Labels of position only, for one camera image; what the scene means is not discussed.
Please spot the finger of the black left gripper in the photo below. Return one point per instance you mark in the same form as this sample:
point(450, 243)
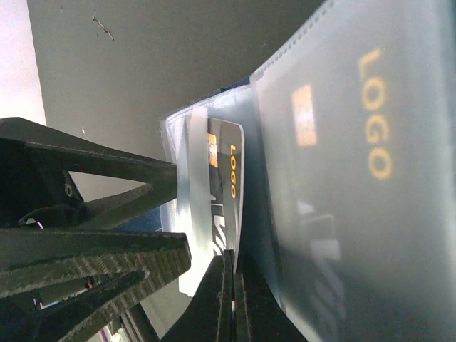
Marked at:
point(135, 264)
point(36, 166)

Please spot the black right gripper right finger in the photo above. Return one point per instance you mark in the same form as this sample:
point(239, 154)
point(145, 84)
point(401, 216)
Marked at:
point(258, 317)

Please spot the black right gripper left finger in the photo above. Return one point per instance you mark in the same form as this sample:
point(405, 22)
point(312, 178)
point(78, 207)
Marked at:
point(208, 317)

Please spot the blue leather card holder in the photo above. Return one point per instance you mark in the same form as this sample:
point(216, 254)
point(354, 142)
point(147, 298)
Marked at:
point(411, 295)

